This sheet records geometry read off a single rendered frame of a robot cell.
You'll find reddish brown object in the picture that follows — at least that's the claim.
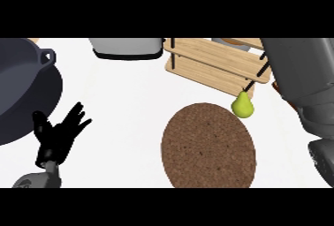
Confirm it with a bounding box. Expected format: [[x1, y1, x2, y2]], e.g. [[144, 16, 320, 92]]
[[271, 81, 300, 113]]

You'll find dark grey cooking pot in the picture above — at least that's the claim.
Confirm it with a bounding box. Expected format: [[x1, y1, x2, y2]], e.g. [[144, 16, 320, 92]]
[[0, 37, 65, 147]]

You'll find green pear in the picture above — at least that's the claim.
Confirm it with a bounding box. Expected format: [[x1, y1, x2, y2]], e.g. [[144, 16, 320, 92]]
[[230, 90, 256, 119]]

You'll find grey object with orange rim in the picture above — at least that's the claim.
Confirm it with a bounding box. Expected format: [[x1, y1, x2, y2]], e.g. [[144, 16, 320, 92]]
[[210, 37, 252, 50]]

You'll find wooden tiered shelf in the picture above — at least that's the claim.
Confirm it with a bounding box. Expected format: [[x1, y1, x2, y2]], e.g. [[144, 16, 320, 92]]
[[163, 37, 274, 98]]

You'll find grey appliance with black base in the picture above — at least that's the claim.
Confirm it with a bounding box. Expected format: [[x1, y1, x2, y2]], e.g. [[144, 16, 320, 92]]
[[88, 37, 166, 62]]

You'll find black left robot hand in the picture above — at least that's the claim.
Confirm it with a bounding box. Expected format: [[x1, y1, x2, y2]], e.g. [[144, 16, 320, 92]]
[[31, 101, 95, 170]]

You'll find round brown cork placemat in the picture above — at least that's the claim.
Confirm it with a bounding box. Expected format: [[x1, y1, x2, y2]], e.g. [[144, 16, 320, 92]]
[[160, 102, 259, 189]]

